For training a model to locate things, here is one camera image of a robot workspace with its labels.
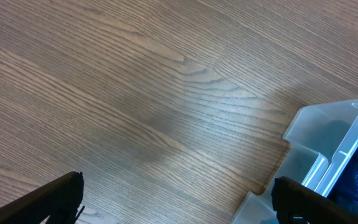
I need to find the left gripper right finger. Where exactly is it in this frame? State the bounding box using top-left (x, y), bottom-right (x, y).
top-left (271, 177), bottom-right (358, 224)

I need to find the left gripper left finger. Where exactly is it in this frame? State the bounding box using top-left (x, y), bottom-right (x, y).
top-left (0, 171), bottom-right (85, 224)

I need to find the clear plastic storage bin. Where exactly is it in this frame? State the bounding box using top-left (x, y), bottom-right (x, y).
top-left (233, 99), bottom-right (358, 224)

